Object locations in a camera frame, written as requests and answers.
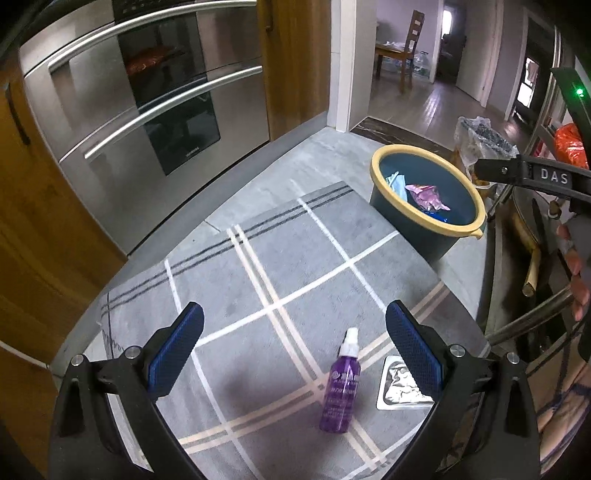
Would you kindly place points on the stainless steel built-in oven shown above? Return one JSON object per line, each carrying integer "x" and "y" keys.
{"x": 92, "y": 138}

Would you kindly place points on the blue bucket with yellow rim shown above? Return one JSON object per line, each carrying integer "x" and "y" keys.
{"x": 415, "y": 236}

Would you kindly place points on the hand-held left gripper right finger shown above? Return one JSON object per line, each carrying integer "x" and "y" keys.
{"x": 413, "y": 350}

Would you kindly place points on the pink patterned cloth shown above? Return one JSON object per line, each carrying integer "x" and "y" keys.
{"x": 565, "y": 410}

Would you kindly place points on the clear water jug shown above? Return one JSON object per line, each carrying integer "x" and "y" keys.
{"x": 421, "y": 64}

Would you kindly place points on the grey plaid floor mat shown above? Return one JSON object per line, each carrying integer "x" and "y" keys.
{"x": 277, "y": 369}

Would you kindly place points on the wooden side cabinet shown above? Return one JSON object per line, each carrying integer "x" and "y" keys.
{"x": 23, "y": 401}

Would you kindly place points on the clear bag of groceries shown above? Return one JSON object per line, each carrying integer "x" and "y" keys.
{"x": 485, "y": 134}

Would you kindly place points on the purple spray bottle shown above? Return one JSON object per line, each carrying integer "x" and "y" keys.
{"x": 341, "y": 392}

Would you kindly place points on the person's right hand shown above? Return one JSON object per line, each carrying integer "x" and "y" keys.
{"x": 579, "y": 267}

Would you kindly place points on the large wooden cabinet door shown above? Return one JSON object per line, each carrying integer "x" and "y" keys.
{"x": 46, "y": 230}

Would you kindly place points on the orange plastic bag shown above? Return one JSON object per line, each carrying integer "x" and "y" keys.
{"x": 571, "y": 144}

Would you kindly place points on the blue face mask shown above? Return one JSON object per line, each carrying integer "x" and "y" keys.
{"x": 395, "y": 183}

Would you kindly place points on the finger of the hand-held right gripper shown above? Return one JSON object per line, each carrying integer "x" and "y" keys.
{"x": 498, "y": 170}

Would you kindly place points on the wooden dining chair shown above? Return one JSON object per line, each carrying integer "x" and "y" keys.
{"x": 417, "y": 27}

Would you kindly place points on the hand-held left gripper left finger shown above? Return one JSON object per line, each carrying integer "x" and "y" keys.
{"x": 178, "y": 346}

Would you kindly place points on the narrow wooden cabinet door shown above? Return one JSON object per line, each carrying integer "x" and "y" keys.
{"x": 295, "y": 69}

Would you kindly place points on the pink snack wrapper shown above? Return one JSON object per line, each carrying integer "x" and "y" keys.
{"x": 427, "y": 196}

